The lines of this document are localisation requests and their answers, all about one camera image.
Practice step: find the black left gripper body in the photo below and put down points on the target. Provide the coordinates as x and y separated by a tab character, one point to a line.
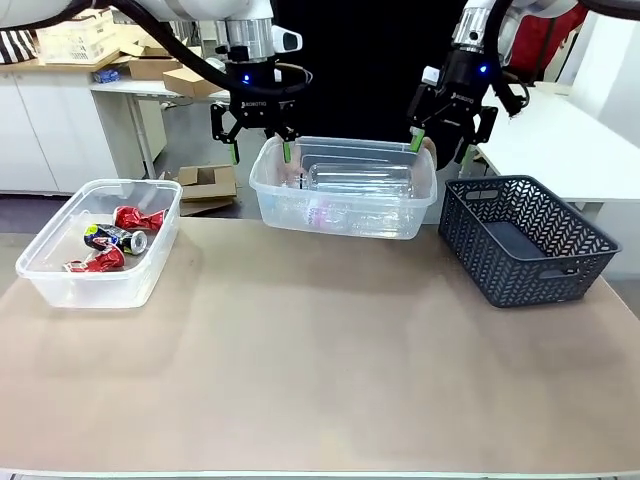
260	102

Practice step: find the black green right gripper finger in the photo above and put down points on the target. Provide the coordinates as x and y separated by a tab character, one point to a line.
419	120
477	130

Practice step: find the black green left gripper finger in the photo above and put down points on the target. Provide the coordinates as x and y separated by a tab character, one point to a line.
222	127
287	140

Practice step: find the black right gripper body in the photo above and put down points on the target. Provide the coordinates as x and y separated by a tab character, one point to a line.
457	90

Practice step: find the clear plastic container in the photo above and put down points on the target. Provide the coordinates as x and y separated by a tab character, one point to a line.
350	215
60	285

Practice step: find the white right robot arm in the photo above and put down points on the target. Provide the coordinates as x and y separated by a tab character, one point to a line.
500	15

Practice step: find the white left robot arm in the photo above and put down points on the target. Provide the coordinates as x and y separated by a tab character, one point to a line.
150	7

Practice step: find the black woven plastic basket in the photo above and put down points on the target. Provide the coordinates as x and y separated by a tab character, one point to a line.
520	270

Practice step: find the person's right hand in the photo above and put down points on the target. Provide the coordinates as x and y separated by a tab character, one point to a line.
295	167

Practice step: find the person's left hand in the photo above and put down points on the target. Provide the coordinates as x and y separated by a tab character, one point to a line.
431	152

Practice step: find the open cardboard box on floor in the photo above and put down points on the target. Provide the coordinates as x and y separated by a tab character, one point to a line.
205	185

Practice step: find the white desk with metal leg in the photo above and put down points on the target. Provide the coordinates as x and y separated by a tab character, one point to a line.
142	125

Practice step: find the crushed bottle with pink label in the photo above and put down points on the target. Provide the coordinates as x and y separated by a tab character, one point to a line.
325	212

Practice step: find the large clear plastic bottle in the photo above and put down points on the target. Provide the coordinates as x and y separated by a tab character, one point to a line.
360	177

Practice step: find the white side table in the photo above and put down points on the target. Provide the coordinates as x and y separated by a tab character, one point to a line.
560	145

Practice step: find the cardboard boxes on desk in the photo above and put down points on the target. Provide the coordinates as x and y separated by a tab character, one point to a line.
160	70

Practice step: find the red jacket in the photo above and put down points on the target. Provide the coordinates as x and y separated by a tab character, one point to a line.
545	45

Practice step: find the blue packet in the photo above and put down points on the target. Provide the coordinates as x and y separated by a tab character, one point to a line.
106	76

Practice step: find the black printed drink can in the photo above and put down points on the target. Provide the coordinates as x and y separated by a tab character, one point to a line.
117	239

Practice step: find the white cabinet on casters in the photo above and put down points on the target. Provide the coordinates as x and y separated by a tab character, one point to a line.
60	135

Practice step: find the white plastic crate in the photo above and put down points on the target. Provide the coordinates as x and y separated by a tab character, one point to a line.
75	37

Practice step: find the black white striped bag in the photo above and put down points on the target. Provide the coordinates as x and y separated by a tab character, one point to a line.
15	45

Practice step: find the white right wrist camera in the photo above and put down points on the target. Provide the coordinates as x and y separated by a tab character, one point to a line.
431	76

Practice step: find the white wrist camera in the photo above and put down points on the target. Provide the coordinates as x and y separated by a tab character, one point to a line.
431	76
287	40

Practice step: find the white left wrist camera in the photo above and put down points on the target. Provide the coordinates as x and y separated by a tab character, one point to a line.
287	40

